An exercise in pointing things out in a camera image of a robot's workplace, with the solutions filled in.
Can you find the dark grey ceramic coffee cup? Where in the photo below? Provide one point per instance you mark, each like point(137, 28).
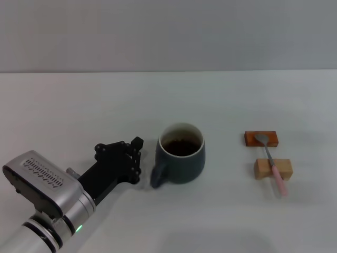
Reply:
point(181, 168)

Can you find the reddish brown wooden block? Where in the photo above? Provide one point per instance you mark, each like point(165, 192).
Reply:
point(250, 139)

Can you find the light wooden spoon rest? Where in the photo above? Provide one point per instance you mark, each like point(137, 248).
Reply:
point(263, 168)

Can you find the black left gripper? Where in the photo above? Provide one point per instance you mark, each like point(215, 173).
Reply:
point(110, 171)

